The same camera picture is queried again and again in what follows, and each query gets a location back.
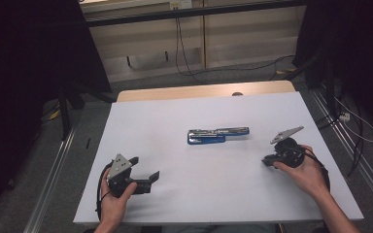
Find aluminium floor rail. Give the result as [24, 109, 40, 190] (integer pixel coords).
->
[310, 90, 373, 213]
[22, 125, 78, 233]

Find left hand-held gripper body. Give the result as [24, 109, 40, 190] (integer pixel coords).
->
[106, 153, 138, 199]

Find person's right hand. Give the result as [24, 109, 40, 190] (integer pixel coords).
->
[273, 144, 330, 199]

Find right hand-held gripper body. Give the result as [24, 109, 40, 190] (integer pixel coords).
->
[269, 125, 307, 170]

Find white floor cable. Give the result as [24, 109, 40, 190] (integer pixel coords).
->
[333, 96, 373, 144]

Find black curtain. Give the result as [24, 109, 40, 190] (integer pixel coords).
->
[293, 0, 373, 137]
[0, 0, 113, 227]

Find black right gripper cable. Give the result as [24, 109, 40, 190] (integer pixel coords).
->
[289, 147, 332, 192]

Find black metal crossbar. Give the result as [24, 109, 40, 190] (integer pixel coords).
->
[85, 0, 307, 28]

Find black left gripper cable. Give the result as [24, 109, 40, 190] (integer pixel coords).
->
[95, 160, 115, 221]

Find person's grey trousers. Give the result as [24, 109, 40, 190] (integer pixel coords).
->
[161, 223, 280, 233]

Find black metal stand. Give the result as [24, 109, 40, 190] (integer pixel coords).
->
[283, 48, 338, 125]
[57, 84, 115, 141]

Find black hanging cable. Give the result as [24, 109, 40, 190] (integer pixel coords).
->
[174, 17, 296, 85]

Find blue stapler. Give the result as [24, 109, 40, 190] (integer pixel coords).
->
[186, 126, 251, 146]

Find black floor cable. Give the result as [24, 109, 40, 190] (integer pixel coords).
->
[315, 108, 365, 178]

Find person's left hand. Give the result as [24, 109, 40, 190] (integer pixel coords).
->
[97, 176, 138, 228]

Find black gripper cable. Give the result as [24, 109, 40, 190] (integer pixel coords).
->
[95, 160, 115, 221]
[289, 147, 332, 192]

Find wooden table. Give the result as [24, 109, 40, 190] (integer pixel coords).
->
[116, 80, 296, 103]

